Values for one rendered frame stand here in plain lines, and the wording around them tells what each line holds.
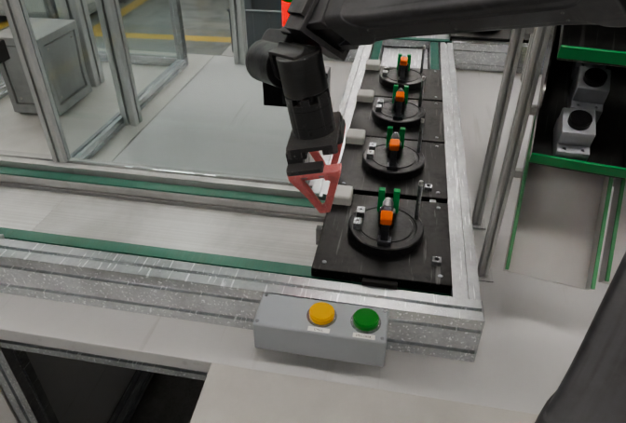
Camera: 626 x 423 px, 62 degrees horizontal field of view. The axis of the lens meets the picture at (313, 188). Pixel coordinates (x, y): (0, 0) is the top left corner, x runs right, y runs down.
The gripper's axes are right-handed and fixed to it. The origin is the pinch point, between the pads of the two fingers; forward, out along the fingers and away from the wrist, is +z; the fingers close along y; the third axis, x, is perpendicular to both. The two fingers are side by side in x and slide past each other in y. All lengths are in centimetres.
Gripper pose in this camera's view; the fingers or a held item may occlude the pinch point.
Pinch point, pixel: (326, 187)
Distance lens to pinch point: 73.7
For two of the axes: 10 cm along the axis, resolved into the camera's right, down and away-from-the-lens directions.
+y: -1.0, 5.3, -8.4
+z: 1.9, 8.4, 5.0
